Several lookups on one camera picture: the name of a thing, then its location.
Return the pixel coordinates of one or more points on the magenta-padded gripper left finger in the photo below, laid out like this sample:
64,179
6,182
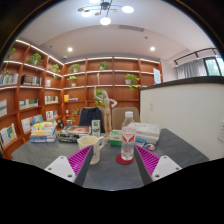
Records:
60,166

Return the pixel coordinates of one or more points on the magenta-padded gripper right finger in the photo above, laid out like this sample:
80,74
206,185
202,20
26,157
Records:
165,166

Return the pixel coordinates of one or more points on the clear plastic water bottle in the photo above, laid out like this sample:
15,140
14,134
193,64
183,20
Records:
128,140

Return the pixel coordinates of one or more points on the small oval colourful sticker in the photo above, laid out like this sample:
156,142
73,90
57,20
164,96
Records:
150,147

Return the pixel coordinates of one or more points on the stack of dark books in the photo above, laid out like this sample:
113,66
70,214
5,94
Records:
71,133

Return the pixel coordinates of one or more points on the cream mug with cartoon print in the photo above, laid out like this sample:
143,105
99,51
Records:
88,143

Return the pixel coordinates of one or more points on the stack of colourful books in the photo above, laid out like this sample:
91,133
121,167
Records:
43,133

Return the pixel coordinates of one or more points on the small green and white carton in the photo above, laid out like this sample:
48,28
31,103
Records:
96,128

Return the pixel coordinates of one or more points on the white counter with dark top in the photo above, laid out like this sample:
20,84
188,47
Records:
186,116

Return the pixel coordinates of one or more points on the dark chair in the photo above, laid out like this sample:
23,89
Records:
88,116

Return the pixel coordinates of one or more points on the green and white box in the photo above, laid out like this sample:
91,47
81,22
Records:
115,137

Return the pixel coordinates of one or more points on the tan chair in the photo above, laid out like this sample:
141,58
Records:
120,116

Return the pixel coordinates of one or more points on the wooden artist mannequin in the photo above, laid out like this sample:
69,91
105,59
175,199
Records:
106,110

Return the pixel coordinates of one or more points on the wooden shelf unit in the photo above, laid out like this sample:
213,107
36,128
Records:
36,93

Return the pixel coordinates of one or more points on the grey curtain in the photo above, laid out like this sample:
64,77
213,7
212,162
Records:
191,68

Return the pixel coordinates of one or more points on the window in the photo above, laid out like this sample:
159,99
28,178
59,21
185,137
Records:
213,66

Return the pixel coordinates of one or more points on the round recessed ceiling light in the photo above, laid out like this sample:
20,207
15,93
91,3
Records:
152,48
70,49

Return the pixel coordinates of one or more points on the ceiling air vent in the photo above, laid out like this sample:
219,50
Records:
131,28

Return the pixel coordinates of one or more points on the branched ceiling lamp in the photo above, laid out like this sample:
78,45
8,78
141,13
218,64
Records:
105,13

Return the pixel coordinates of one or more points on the black ceiling track rail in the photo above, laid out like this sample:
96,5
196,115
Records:
195,52

